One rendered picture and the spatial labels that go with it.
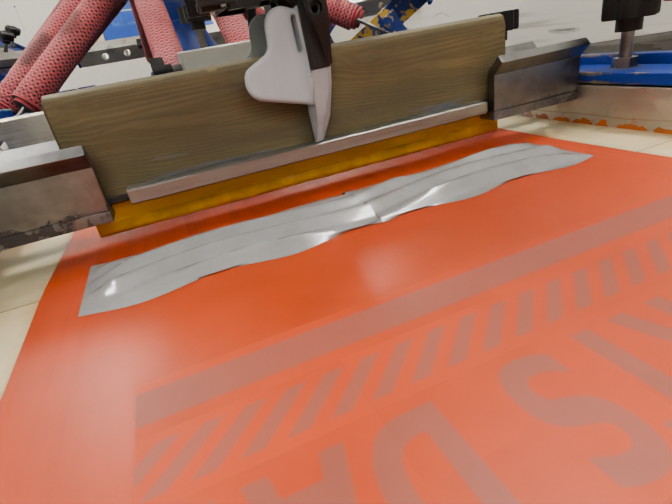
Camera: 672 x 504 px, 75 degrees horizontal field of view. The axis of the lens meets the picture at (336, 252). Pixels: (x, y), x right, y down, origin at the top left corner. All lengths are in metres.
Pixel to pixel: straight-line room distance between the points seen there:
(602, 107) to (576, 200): 0.19
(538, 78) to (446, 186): 0.17
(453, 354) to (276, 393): 0.07
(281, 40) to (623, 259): 0.24
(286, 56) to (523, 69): 0.21
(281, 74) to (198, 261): 0.14
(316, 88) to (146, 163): 0.13
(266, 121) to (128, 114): 0.09
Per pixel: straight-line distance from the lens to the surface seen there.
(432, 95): 0.40
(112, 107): 0.33
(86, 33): 0.99
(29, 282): 0.34
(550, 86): 0.46
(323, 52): 0.32
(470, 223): 0.27
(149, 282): 0.27
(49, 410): 0.21
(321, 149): 0.34
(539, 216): 0.28
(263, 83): 0.32
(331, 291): 0.21
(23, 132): 0.58
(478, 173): 0.33
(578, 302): 0.20
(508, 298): 0.20
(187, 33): 1.14
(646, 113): 0.45
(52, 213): 0.34
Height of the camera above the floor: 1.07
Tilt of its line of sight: 26 degrees down
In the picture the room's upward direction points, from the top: 10 degrees counter-clockwise
